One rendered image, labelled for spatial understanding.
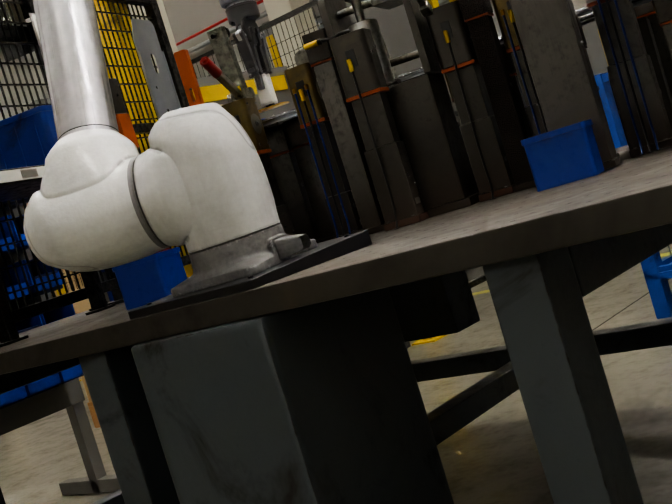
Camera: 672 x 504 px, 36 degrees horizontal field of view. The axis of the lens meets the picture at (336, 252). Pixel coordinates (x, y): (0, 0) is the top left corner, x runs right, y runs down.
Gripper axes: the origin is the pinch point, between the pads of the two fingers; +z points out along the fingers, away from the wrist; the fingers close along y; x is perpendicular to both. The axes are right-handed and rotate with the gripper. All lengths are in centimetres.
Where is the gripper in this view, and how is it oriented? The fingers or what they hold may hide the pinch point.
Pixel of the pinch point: (265, 90)
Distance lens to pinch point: 241.5
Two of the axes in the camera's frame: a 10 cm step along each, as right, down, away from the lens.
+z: 2.8, 9.6, 0.5
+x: -8.9, 2.5, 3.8
